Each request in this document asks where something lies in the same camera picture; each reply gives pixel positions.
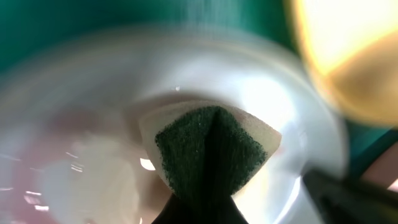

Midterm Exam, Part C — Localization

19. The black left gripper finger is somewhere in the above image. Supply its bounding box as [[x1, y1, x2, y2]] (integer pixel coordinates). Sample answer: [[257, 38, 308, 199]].
[[152, 194, 248, 224]]

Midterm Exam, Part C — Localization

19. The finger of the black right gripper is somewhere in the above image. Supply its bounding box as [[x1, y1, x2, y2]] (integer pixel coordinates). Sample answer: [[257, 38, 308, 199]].
[[302, 170, 397, 224]]

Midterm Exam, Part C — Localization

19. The green and yellow sponge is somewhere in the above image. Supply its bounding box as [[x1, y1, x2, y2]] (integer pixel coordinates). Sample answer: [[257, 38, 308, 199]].
[[139, 101, 282, 207]]

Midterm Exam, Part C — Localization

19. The light blue plate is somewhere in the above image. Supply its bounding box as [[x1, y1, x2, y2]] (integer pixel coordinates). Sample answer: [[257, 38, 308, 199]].
[[1, 27, 348, 223]]

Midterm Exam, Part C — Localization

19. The blue plastic tray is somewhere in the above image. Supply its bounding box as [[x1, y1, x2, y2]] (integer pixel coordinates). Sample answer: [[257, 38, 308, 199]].
[[0, 0, 398, 178]]

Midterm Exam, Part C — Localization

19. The yellow-green plate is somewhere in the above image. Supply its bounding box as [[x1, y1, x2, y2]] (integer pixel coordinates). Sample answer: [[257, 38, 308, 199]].
[[284, 0, 397, 128]]

